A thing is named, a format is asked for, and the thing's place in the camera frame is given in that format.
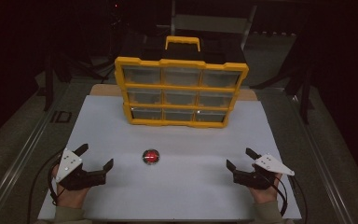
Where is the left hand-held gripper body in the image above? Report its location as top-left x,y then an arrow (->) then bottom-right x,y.
55,148 -> 107,191

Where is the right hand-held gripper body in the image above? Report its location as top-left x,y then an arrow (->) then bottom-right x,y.
232,153 -> 296,190

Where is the small red round object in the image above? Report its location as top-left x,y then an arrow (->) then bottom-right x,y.
142,148 -> 161,166

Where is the yellow drawer organizer cabinet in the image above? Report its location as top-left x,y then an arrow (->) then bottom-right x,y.
114,35 -> 250,129

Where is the clear plastic drawer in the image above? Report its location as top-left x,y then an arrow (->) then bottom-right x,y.
162,68 -> 203,87

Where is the person's right hand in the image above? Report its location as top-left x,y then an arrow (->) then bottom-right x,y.
250,172 -> 283,204

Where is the person's left hand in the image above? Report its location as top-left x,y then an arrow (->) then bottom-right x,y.
51,164 -> 90,209

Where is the white table sheet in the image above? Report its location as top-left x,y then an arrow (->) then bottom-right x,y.
37,94 -> 302,221

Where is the black stand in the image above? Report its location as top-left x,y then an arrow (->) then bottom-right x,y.
287,55 -> 313,125

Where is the grid of clear drawers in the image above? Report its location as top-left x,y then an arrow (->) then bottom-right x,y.
122,66 -> 241,123

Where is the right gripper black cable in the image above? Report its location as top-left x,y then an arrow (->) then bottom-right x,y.
260,172 -> 309,224

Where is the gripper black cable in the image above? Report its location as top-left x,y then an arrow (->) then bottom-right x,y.
27,148 -> 65,224
260,172 -> 309,224

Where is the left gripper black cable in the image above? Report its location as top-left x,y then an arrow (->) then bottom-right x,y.
27,148 -> 65,224

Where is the aluminium rail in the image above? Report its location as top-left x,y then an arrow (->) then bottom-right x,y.
0,105 -> 57,224
287,90 -> 355,224

